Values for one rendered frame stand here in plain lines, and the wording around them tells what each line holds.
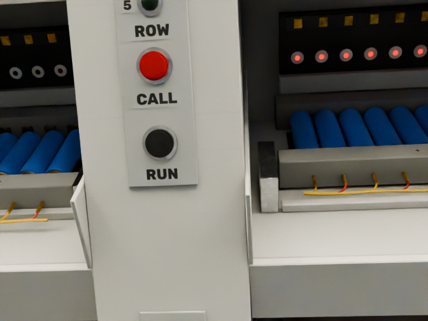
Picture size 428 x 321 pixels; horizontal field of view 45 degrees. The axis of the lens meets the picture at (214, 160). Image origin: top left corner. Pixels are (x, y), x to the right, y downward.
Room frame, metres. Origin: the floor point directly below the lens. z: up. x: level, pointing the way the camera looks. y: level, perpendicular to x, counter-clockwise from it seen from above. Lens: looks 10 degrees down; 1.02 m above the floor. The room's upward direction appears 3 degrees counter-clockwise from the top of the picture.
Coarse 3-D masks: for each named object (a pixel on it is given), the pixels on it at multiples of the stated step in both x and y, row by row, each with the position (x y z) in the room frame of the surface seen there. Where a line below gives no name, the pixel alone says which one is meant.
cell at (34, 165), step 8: (48, 136) 0.42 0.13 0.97; (56, 136) 0.42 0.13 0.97; (40, 144) 0.41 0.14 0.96; (48, 144) 0.41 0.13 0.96; (56, 144) 0.41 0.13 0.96; (40, 152) 0.40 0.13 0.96; (48, 152) 0.40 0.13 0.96; (56, 152) 0.41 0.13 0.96; (32, 160) 0.38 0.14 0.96; (40, 160) 0.39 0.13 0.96; (48, 160) 0.39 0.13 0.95; (24, 168) 0.37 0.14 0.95; (32, 168) 0.37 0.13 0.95; (40, 168) 0.38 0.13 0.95
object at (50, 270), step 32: (0, 96) 0.47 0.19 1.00; (32, 96) 0.47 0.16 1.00; (64, 96) 0.47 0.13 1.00; (0, 224) 0.34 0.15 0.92; (32, 224) 0.34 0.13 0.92; (64, 224) 0.34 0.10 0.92; (0, 256) 0.31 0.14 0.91; (32, 256) 0.31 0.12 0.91; (64, 256) 0.31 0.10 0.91; (0, 288) 0.30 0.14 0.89; (32, 288) 0.30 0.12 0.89; (64, 288) 0.30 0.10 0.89; (0, 320) 0.31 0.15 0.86; (32, 320) 0.31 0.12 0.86; (64, 320) 0.31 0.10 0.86
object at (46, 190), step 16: (0, 176) 0.36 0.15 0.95; (16, 176) 0.36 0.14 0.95; (32, 176) 0.35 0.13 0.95; (48, 176) 0.35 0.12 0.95; (64, 176) 0.35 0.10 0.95; (0, 192) 0.34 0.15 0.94; (16, 192) 0.34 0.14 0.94; (32, 192) 0.34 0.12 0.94; (48, 192) 0.34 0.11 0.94; (64, 192) 0.34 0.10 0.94; (0, 208) 0.35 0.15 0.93; (16, 208) 0.35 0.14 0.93; (32, 208) 0.35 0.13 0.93
